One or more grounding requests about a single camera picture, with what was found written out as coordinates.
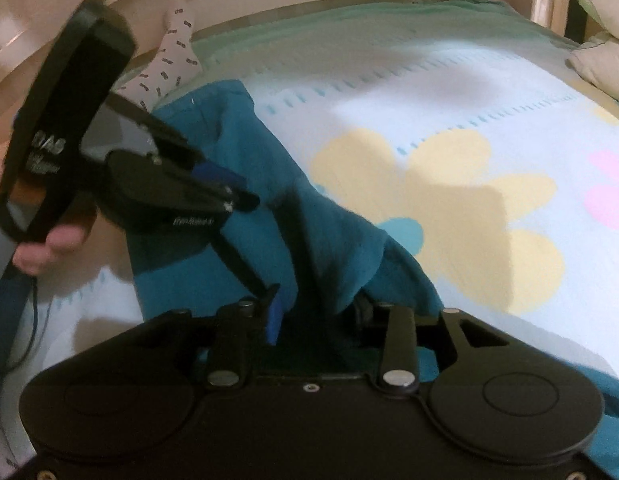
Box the floral light blue bed sheet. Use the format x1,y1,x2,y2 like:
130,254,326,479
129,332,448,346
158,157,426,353
0,0,619,461

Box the white patterned sock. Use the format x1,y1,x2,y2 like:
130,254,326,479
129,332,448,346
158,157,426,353
116,0,202,112

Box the person's left hand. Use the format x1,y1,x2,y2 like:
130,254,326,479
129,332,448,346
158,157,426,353
0,143,97,276

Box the teal pants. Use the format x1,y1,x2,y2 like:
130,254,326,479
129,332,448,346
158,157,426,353
124,78,619,478

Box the black cable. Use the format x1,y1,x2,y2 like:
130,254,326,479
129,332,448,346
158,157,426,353
1,274,56,376

